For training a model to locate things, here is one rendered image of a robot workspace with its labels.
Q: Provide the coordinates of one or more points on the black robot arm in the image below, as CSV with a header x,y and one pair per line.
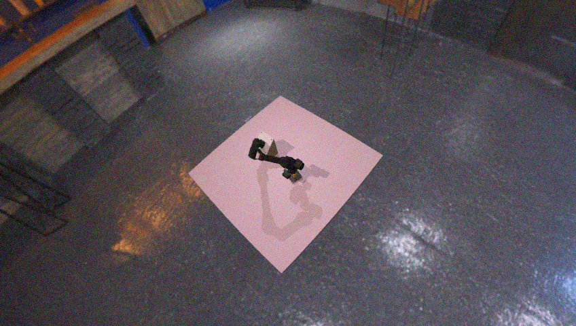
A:
x,y
285,162

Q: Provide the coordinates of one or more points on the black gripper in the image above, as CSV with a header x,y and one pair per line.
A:
x,y
292,171

